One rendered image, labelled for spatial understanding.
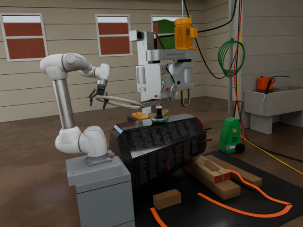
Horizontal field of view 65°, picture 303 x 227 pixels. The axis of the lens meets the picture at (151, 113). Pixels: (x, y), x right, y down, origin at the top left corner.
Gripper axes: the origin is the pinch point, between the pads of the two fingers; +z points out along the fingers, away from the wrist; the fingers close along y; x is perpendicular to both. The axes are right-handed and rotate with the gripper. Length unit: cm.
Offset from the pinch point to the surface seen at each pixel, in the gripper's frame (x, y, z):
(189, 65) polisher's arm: 18, 128, -85
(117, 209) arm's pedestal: -52, 8, 78
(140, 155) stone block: 1, 60, 41
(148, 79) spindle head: 17, 65, -47
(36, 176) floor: 183, 9, 109
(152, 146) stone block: 1, 75, 29
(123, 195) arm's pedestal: -55, 10, 66
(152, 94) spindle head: 15, 72, -30
